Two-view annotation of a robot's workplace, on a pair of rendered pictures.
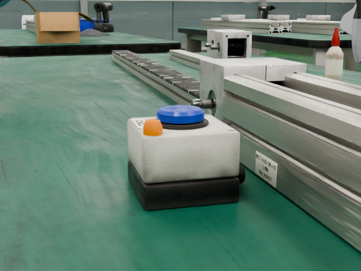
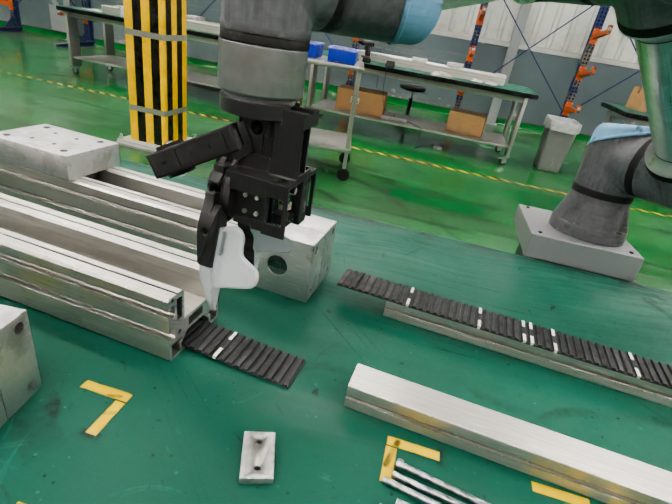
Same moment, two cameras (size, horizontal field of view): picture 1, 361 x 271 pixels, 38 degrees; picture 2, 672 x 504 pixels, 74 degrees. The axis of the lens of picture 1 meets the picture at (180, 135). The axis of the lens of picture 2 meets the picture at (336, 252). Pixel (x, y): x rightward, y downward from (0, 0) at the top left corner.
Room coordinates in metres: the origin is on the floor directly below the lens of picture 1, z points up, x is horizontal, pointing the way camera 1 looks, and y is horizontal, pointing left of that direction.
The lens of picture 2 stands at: (0.97, -0.58, 1.15)
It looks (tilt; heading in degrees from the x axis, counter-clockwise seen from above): 27 degrees down; 119
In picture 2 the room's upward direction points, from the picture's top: 10 degrees clockwise
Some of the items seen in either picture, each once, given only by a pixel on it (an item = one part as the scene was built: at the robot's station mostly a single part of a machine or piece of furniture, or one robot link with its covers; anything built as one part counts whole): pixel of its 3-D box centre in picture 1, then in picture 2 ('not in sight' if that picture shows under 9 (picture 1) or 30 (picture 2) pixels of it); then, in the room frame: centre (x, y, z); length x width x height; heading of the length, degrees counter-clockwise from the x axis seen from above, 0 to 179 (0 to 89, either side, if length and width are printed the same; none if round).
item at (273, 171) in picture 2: not in sight; (262, 164); (0.70, -0.26, 1.02); 0.09 x 0.08 x 0.12; 15
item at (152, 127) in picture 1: (152, 126); not in sight; (0.40, 0.02, 0.85); 0.02 x 0.02 x 0.01
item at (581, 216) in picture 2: not in sight; (594, 210); (0.98, 0.48, 0.88); 0.15 x 0.15 x 0.10
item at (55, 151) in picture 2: not in sight; (57, 158); (0.20, -0.20, 0.87); 0.16 x 0.11 x 0.07; 15
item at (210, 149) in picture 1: (189, 155); not in sight; (0.44, -0.01, 0.81); 0.10 x 0.08 x 0.06; 105
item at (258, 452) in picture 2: not in sight; (258, 456); (0.80, -0.36, 0.78); 0.05 x 0.03 x 0.01; 129
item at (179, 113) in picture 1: (180, 119); not in sight; (0.43, 0.00, 0.84); 0.04 x 0.04 x 0.02
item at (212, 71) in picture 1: (240, 101); (297, 249); (0.62, -0.07, 0.83); 0.12 x 0.09 x 0.10; 105
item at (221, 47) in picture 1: (228, 47); not in sight; (1.61, -0.15, 0.83); 0.11 x 0.10 x 0.10; 101
